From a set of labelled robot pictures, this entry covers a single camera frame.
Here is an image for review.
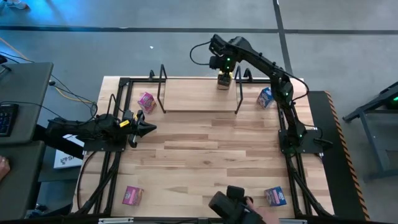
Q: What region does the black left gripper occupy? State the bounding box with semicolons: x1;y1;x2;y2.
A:
119;109;157;149

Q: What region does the white printed box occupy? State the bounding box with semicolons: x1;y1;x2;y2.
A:
53;134;85;170

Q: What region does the black aluminium rig frame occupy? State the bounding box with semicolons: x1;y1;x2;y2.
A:
73;76;335;218

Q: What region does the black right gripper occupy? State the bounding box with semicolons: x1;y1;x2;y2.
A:
216;54;238;85

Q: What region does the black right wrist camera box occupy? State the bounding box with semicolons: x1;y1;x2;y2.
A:
208;55;220;70

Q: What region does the person's shoe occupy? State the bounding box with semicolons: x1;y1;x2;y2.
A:
0;0;30;10

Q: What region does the black keyboard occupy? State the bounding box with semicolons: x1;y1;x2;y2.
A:
0;103;19;138

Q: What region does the black desk cable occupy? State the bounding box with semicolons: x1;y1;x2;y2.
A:
0;51;99;125

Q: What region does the yellow and pink cereal box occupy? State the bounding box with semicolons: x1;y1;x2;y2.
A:
137;91;157;114
217;74;233;91
121;185;145;207

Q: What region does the black mat with hazard stripe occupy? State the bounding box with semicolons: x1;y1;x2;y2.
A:
307;90;371;222

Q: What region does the black cable loop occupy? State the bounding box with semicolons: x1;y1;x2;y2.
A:
189;40;216;67

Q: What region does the blue and pink cereal box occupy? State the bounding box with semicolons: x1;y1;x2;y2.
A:
263;185;287;207
256;86;275;110

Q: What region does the person's hand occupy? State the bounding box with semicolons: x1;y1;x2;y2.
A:
0;156;11;183

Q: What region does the yellow cable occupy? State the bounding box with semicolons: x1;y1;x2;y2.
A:
0;37;94;105

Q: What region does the neighbouring black rig frame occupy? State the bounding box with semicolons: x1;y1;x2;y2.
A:
341;81;398;183

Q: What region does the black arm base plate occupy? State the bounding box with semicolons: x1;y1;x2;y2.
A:
279;127;325;155
83;136;128;153

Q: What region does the grey desk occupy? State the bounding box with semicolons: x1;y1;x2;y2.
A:
0;62;54;146
0;140;46;220

